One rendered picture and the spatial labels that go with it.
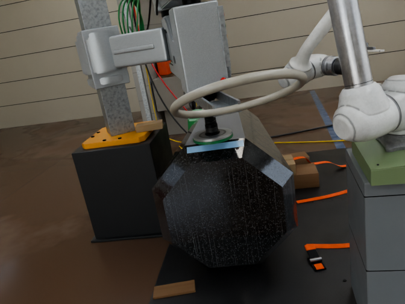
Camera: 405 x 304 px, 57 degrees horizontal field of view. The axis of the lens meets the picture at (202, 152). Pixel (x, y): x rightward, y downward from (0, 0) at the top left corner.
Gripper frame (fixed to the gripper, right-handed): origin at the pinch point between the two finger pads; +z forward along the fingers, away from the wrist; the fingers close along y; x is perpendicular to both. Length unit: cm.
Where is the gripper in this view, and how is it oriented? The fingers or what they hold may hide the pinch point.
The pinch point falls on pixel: (378, 67)
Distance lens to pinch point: 174.4
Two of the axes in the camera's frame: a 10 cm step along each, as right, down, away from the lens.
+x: 8.5, -2.0, 4.8
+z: 5.2, 2.2, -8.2
